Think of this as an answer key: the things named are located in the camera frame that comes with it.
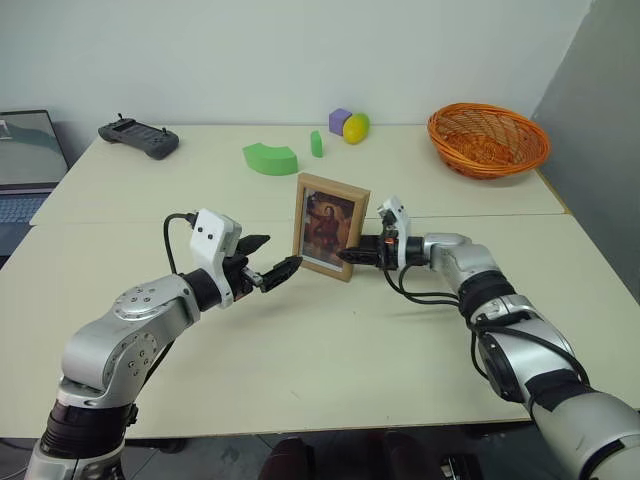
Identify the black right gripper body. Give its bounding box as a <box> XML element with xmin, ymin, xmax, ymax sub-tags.
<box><xmin>372</xmin><ymin>231</ymin><xmax>402</xmax><ymax>272</ymax></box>

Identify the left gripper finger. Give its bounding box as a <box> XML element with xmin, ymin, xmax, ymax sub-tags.
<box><xmin>238</xmin><ymin>233</ymin><xmax>272</xmax><ymax>258</ymax></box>
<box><xmin>259</xmin><ymin>255</ymin><xmax>304</xmax><ymax>294</ymax></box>

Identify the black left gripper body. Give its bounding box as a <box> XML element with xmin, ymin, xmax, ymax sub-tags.
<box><xmin>222</xmin><ymin>252</ymin><xmax>265</xmax><ymax>303</ymax></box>

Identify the wooden picture frame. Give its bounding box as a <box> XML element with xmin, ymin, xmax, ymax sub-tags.
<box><xmin>291</xmin><ymin>172</ymin><xmax>373</xmax><ymax>284</ymax></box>

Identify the green arch foam block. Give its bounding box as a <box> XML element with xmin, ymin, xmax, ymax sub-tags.
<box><xmin>242</xmin><ymin>141</ymin><xmax>300</xmax><ymax>178</ymax></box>

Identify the yellow green toy lemon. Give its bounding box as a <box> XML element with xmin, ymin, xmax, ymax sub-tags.
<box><xmin>342</xmin><ymin>112</ymin><xmax>372</xmax><ymax>147</ymax></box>

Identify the purple foam cube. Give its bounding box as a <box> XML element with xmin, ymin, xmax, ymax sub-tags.
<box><xmin>327</xmin><ymin>107</ymin><xmax>354</xmax><ymax>137</ymax></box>

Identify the orange wicker basket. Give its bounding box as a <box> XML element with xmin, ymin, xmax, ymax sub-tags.
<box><xmin>426</xmin><ymin>101</ymin><xmax>553</xmax><ymax>181</ymax></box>

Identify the black handheld controller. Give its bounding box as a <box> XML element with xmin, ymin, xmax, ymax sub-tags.
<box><xmin>97</xmin><ymin>113</ymin><xmax>181</xmax><ymax>162</ymax></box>

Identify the dark red rounded shape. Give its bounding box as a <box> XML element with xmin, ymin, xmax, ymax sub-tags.
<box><xmin>261</xmin><ymin>436</ymin><xmax>322</xmax><ymax>480</ymax></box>

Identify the grey laptop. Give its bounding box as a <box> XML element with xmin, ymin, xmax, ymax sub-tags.
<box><xmin>0</xmin><ymin>109</ymin><xmax>72</xmax><ymax>257</ymax></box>

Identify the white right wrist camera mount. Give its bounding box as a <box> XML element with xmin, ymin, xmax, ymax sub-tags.
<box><xmin>376</xmin><ymin>195</ymin><xmax>412</xmax><ymax>270</ymax></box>

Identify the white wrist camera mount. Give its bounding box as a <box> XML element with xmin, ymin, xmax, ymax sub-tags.
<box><xmin>189</xmin><ymin>209</ymin><xmax>243</xmax><ymax>309</ymax></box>
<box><xmin>376</xmin><ymin>195</ymin><xmax>412</xmax><ymax>270</ymax></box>

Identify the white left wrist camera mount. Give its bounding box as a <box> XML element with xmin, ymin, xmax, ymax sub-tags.
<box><xmin>189</xmin><ymin>209</ymin><xmax>243</xmax><ymax>309</ymax></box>

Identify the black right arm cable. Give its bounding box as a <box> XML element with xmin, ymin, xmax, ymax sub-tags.
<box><xmin>381</xmin><ymin>264</ymin><xmax>590</xmax><ymax>387</ymax></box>

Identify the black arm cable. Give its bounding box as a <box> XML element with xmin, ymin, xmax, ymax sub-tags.
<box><xmin>381</xmin><ymin>264</ymin><xmax>590</xmax><ymax>387</ymax></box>
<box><xmin>163</xmin><ymin>213</ymin><xmax>197</xmax><ymax>276</ymax></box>

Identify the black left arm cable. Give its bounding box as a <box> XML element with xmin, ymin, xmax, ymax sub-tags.
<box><xmin>163</xmin><ymin>213</ymin><xmax>197</xmax><ymax>276</ymax></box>

